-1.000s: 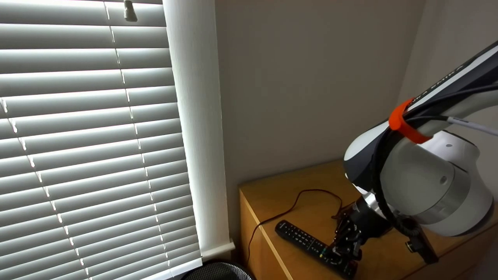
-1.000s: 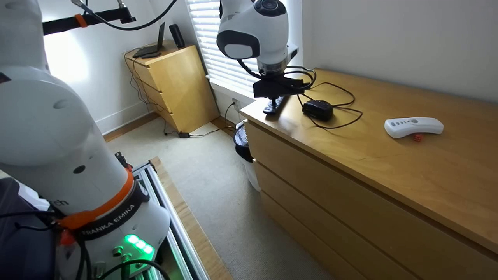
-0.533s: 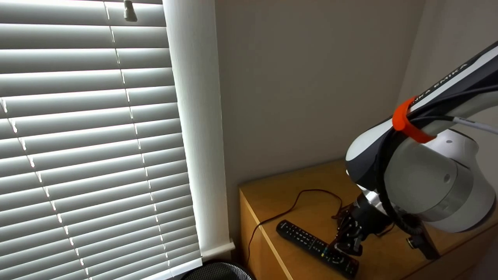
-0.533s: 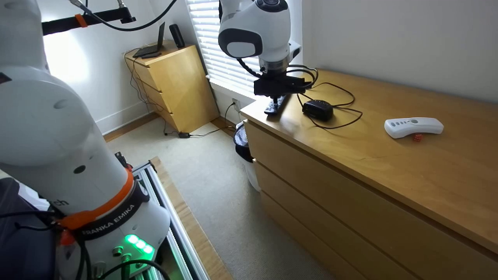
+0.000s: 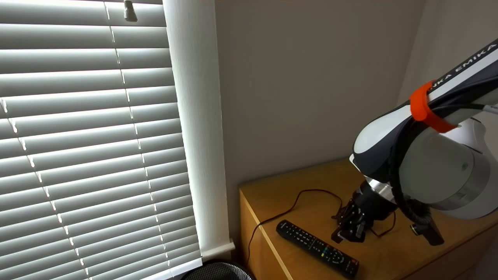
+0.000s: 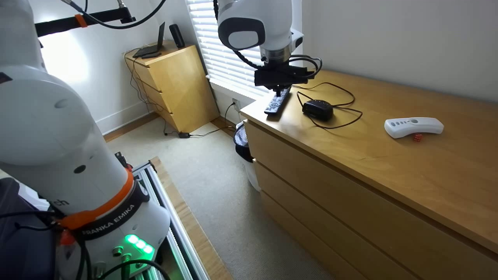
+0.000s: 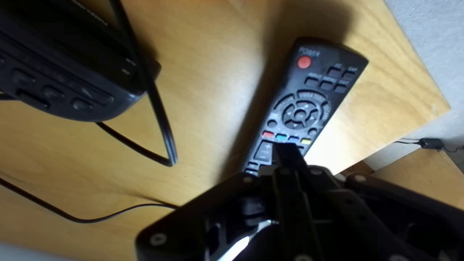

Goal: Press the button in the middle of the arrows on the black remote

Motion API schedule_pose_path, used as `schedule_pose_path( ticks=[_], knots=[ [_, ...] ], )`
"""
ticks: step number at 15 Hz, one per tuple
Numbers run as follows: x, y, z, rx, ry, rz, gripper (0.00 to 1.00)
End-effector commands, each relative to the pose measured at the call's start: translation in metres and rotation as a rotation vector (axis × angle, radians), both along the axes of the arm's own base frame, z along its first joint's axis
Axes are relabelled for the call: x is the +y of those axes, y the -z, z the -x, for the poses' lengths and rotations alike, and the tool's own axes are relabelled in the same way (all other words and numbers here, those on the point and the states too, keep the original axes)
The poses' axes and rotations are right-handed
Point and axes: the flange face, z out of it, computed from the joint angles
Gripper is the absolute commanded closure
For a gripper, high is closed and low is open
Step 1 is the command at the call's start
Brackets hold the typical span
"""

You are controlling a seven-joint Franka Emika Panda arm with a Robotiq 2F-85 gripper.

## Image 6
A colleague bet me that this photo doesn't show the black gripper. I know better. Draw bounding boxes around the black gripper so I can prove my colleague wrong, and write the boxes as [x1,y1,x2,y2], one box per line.
[268,61,295,100]

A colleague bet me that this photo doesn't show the black TV remote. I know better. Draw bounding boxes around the black TV remote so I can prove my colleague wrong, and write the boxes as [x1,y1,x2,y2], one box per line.
[264,86,293,117]

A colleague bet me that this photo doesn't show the white remote control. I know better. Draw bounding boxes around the white remote control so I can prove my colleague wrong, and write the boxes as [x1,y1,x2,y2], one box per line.
[383,115,446,140]

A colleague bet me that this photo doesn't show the black lamp base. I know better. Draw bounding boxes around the black lamp base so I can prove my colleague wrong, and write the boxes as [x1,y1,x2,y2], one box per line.
[303,98,335,123]

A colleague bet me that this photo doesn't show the black waste bin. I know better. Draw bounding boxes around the black waste bin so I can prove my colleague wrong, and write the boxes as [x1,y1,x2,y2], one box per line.
[233,120,256,163]

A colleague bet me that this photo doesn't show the white window blinds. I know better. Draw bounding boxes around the white window blinds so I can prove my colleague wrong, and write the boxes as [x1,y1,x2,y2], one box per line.
[186,0,282,100]

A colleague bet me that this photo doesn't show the small wooden cabinet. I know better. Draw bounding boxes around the small wooden cabinet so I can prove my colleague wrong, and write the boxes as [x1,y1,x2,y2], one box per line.
[124,44,222,135]

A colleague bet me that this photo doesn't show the large wooden dresser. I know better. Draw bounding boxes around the large wooden dresser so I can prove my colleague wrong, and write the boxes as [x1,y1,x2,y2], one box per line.
[240,68,498,280]

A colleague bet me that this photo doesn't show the black upright speaker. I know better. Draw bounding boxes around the black upright speaker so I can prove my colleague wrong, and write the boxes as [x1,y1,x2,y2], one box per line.
[169,23,187,51]

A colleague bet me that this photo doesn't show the black open laptop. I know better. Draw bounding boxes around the black open laptop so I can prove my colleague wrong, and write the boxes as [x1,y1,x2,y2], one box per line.
[133,20,169,61]

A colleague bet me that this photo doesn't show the wooden base board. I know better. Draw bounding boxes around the wooden base board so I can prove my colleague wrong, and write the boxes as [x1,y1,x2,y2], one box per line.
[150,156,236,280]

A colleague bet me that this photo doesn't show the dark fabric bag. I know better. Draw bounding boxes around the dark fabric bag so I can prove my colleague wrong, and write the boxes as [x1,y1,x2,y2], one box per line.
[0,177,60,280]

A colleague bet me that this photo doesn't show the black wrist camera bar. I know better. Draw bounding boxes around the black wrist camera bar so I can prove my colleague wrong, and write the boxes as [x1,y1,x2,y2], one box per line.
[254,65,317,87]

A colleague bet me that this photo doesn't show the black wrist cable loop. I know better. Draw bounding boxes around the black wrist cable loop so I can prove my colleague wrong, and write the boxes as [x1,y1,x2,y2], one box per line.
[287,53,324,75]

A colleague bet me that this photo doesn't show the black adapter cable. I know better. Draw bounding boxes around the black adapter cable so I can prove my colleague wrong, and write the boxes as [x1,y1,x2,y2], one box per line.
[292,81,365,131]

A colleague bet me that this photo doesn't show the aluminium frame rail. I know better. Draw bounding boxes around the aluminium frame rail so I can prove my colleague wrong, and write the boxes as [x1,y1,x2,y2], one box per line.
[131,160,212,280]

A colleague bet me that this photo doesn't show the black overhead cable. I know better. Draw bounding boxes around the black overhead cable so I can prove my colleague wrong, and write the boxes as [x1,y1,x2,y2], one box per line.
[61,0,169,31]

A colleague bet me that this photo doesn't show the black camera boom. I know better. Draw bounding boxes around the black camera boom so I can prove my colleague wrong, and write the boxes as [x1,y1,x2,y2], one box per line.
[33,6,138,37]

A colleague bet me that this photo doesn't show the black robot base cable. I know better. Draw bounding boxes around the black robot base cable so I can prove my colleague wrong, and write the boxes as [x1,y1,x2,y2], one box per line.
[96,257,173,280]

